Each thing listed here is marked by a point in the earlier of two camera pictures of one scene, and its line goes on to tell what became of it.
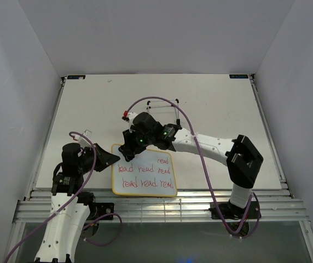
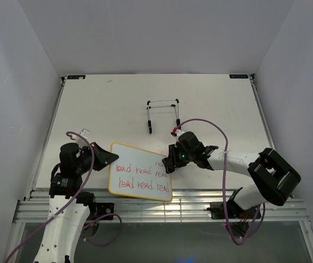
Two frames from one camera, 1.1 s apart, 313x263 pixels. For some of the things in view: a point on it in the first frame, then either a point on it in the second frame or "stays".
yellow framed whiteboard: (150, 173) stays
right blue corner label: (238, 76) stays
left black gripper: (105, 159) stays
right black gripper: (131, 148) to (172, 161)
